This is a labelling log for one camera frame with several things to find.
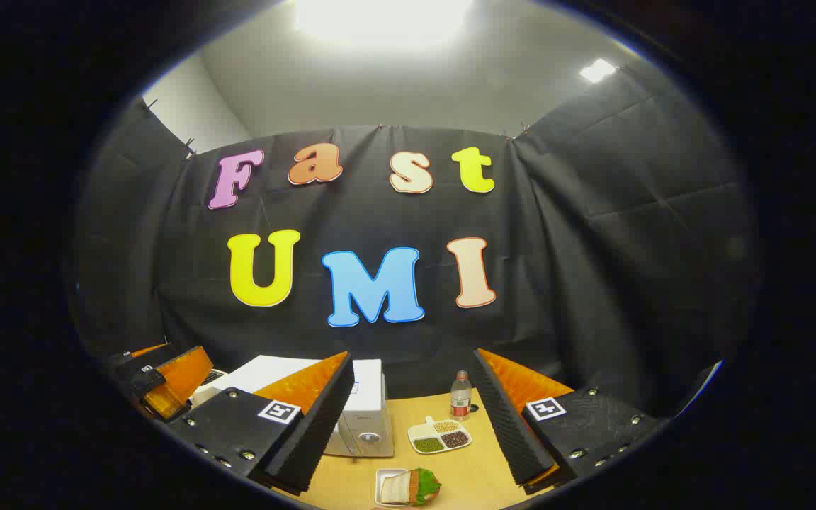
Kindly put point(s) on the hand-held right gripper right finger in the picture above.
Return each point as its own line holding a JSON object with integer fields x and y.
{"x": 511, "y": 432}

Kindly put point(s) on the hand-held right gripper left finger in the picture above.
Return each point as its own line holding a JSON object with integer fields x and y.
{"x": 309, "y": 439}

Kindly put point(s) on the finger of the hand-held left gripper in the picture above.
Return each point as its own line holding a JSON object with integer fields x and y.
{"x": 135, "y": 358}
{"x": 181, "y": 379}

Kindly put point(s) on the white microwave oven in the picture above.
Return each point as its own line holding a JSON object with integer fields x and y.
{"x": 369, "y": 397}

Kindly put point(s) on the sandwich with lettuce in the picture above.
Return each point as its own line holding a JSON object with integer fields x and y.
{"x": 418, "y": 487}

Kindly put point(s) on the white toaster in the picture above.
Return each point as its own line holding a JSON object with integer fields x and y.
{"x": 206, "y": 391}

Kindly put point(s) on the clear bottle with red label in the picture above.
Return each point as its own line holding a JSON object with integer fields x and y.
{"x": 460, "y": 400}

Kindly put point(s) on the white divided dish of beans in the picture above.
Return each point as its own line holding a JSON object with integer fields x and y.
{"x": 436, "y": 435}

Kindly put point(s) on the white rectangular tray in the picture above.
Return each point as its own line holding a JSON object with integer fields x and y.
{"x": 382, "y": 485}

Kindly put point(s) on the black backdrop cloth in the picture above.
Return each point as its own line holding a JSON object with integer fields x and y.
{"x": 592, "y": 269}

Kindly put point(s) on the small ceiling light panel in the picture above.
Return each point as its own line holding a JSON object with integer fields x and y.
{"x": 598, "y": 71}

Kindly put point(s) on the large ceiling light panel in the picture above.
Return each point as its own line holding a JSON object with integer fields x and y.
{"x": 383, "y": 21}

